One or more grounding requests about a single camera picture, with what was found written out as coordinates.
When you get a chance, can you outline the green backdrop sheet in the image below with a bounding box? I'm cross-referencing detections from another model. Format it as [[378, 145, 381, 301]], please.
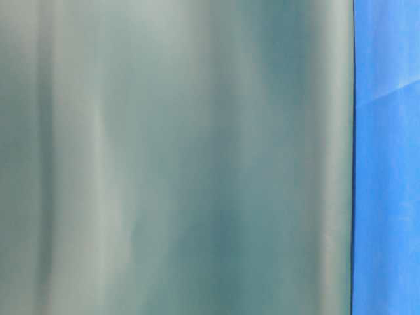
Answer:
[[1, 1, 354, 314]]

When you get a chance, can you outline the blue table mat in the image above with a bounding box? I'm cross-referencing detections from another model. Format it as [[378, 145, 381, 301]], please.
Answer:
[[352, 1, 419, 314]]

